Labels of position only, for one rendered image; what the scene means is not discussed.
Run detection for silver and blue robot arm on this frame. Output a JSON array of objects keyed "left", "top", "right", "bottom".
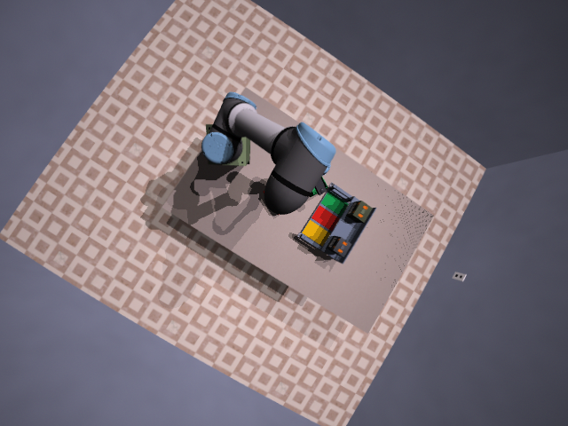
[{"left": 201, "top": 92, "right": 335, "bottom": 215}]

